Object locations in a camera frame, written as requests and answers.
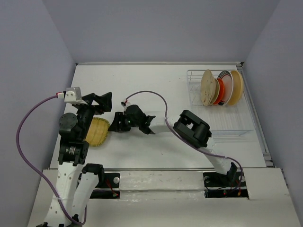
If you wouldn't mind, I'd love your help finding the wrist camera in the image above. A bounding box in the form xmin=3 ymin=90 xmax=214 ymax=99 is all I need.
xmin=121 ymin=99 xmax=131 ymax=108
xmin=64 ymin=87 xmax=82 ymax=104

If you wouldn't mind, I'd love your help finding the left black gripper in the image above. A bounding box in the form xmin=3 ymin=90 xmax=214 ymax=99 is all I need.
xmin=76 ymin=91 xmax=113 ymax=139

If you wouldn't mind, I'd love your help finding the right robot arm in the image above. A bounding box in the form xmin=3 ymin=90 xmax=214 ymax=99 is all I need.
xmin=109 ymin=105 xmax=238 ymax=185

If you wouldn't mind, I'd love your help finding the white wire dish rack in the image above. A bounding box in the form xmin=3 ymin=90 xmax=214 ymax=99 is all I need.
xmin=187 ymin=70 xmax=255 ymax=136

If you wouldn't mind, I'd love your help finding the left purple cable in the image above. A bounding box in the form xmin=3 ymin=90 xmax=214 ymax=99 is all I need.
xmin=16 ymin=93 xmax=87 ymax=225

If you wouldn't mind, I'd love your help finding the small cream plate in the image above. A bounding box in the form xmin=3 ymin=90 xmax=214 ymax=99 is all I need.
xmin=211 ymin=79 xmax=220 ymax=105

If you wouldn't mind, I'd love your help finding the orange plate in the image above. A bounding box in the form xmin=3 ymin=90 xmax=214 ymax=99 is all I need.
xmin=216 ymin=79 xmax=225 ymax=104

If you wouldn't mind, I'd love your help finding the plain tan plate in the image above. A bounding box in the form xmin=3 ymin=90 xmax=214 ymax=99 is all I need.
xmin=228 ymin=70 xmax=244 ymax=105

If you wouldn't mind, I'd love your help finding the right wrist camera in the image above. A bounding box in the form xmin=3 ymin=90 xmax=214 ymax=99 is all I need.
xmin=121 ymin=99 xmax=131 ymax=108

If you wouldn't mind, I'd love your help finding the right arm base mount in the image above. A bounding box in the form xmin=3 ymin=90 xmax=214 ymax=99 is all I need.
xmin=203 ymin=172 xmax=249 ymax=199

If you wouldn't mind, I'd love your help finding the yellow woven pattern plate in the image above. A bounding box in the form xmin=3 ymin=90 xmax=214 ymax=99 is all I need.
xmin=85 ymin=117 xmax=110 ymax=147

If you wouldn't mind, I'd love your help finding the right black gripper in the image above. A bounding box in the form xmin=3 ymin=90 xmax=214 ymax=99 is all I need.
xmin=108 ymin=112 xmax=141 ymax=131

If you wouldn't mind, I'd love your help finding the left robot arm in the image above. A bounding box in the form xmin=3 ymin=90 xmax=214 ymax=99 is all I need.
xmin=41 ymin=87 xmax=112 ymax=227

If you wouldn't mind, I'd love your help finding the green rimmed white plate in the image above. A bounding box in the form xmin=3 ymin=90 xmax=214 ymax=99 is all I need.
xmin=217 ymin=70 xmax=233 ymax=106

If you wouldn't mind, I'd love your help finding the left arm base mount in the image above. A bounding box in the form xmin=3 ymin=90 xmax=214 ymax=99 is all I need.
xmin=90 ymin=172 xmax=120 ymax=199

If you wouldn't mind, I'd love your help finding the beige bird pattern plate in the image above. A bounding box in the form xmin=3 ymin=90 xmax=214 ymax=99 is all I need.
xmin=200 ymin=70 xmax=215 ymax=106

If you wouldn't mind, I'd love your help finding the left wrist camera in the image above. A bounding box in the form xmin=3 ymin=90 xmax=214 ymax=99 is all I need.
xmin=64 ymin=87 xmax=82 ymax=104

